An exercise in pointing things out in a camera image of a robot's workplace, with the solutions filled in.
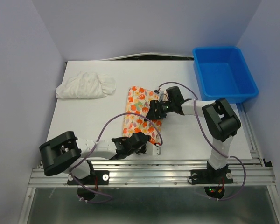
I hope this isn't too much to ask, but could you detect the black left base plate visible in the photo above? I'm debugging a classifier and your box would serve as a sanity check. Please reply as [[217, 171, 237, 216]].
[[72, 170, 109, 185]]

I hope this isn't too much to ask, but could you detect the purple cable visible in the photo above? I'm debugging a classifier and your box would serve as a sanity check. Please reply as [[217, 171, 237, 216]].
[[156, 81, 247, 202], [69, 112, 164, 203]]

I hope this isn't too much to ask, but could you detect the blue plastic bin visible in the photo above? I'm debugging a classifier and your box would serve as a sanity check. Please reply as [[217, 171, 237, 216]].
[[193, 46, 259, 104]]

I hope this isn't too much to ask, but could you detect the orange floral patterned skirt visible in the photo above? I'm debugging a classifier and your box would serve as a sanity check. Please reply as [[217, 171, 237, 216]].
[[123, 86, 162, 145]]

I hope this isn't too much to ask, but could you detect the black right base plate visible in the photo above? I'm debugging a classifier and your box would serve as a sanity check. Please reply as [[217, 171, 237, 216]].
[[190, 169, 234, 185]]

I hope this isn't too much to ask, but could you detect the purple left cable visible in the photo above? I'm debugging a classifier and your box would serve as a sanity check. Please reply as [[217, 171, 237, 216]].
[[69, 112, 164, 203]]

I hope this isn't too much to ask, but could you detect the white ruffled skirt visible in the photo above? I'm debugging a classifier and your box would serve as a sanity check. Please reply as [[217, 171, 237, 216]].
[[56, 72, 116, 99]]

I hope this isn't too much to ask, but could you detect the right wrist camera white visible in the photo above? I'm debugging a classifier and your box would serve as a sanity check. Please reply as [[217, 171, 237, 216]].
[[154, 89, 169, 102]]

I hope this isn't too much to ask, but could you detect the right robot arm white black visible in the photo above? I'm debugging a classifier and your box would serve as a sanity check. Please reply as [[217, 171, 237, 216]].
[[146, 86, 241, 184]]

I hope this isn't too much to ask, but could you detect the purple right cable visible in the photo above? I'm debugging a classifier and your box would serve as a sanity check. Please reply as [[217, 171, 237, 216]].
[[156, 81, 247, 202]]

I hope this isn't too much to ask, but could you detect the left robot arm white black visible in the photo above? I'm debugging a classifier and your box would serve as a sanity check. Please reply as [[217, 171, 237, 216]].
[[39, 131, 157, 184]]

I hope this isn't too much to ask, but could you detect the aluminium rail frame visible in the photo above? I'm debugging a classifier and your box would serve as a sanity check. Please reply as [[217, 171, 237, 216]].
[[19, 105, 280, 224]]

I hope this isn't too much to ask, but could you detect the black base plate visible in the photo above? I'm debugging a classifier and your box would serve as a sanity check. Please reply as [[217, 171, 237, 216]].
[[72, 170, 109, 185], [190, 169, 234, 185]]

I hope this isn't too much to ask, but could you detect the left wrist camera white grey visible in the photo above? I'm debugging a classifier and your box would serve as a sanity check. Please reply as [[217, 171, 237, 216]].
[[146, 142, 161, 156]]

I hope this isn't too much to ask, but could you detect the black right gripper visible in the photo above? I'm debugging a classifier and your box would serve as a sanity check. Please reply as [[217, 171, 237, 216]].
[[144, 99, 174, 121]]

